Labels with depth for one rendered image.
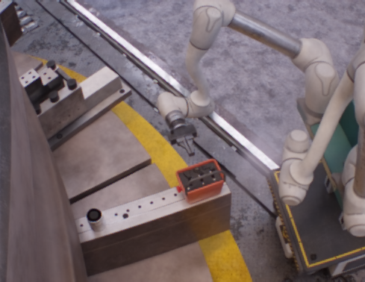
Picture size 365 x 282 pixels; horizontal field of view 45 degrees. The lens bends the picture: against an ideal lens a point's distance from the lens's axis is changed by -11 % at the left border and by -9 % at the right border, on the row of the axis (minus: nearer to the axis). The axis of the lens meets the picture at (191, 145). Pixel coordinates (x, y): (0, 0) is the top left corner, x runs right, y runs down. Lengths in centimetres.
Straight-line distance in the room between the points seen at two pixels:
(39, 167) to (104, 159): 105
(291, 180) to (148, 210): 82
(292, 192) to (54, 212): 89
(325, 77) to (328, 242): 96
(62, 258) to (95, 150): 140
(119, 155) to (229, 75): 126
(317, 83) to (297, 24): 230
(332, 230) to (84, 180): 149
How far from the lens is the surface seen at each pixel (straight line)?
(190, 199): 224
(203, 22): 200
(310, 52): 231
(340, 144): 227
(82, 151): 305
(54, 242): 178
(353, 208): 179
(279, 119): 353
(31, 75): 287
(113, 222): 228
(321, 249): 263
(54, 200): 188
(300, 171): 171
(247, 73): 385
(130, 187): 283
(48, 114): 288
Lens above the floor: 264
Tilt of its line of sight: 52 degrees down
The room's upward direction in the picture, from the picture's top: 4 degrees counter-clockwise
